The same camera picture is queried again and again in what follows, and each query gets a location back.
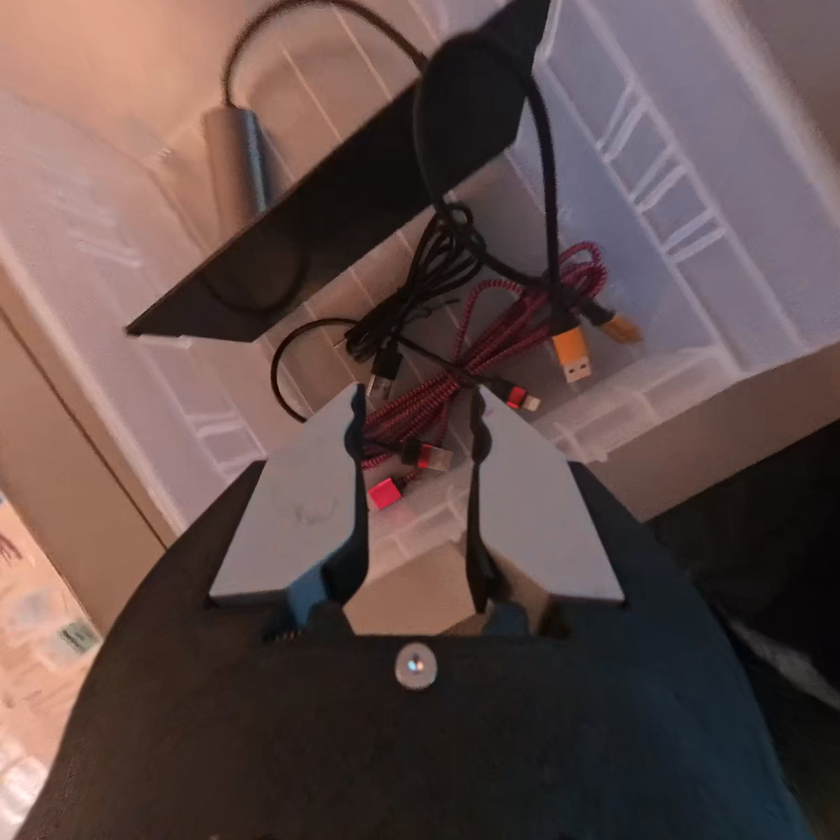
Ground clear plastic bin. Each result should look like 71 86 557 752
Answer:
0 0 840 578

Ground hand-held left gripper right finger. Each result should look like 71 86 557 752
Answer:
466 385 627 616

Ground black divider board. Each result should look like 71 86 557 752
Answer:
125 0 552 342

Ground maroon braided cable pink plugs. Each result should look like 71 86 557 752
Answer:
361 241 608 514

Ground black cable with orange plugs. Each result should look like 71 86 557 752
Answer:
412 29 645 387

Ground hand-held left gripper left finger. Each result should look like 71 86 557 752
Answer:
207 385 370 611

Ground black usb cable bundle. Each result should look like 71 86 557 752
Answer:
343 200 490 400

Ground dark grey usb hub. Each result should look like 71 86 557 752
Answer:
200 108 293 221

